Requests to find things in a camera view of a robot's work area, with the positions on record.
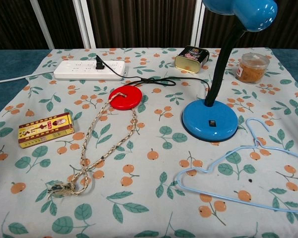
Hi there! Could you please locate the blue desk lamp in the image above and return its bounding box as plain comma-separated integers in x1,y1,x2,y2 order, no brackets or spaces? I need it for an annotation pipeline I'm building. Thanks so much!
182,0,279,143

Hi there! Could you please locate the red round disc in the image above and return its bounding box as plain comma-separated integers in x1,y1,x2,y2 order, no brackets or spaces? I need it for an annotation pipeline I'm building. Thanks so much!
108,85,143,110

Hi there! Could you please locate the floral patterned tablecloth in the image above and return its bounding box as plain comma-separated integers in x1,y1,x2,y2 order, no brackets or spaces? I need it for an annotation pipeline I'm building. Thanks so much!
0,47,298,238

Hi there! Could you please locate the gold and black tin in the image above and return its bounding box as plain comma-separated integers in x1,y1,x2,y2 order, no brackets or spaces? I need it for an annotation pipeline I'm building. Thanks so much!
174,45,210,74

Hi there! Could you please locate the white power strip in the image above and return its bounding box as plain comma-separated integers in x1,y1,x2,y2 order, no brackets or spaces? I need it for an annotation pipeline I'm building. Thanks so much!
53,60,128,81

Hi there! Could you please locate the yellow and red box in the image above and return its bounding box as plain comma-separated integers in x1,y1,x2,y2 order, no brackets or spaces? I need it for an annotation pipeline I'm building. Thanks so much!
18,112,75,149

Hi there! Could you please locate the clear jar of rubber bands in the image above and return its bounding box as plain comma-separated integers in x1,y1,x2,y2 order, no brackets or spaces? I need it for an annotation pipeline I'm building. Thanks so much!
235,52,269,84

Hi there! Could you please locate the black lamp power cord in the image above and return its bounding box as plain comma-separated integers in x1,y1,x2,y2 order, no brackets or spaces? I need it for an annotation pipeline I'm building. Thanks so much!
95,55,211,100

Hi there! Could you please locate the braided beige rope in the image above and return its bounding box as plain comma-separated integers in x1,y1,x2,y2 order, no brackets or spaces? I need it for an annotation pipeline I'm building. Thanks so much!
47,92,138,201

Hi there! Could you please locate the light blue wire hanger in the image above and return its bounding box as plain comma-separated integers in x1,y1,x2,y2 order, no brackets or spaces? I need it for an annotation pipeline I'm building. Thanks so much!
176,118,298,214

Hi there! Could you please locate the white window frame post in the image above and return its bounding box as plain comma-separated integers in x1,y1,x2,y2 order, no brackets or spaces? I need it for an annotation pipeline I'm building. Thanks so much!
73,0,97,49
29,0,56,50
189,0,206,48

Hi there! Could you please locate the white power strip cable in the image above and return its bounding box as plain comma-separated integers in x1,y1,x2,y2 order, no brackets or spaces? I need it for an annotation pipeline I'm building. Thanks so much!
0,71,55,85

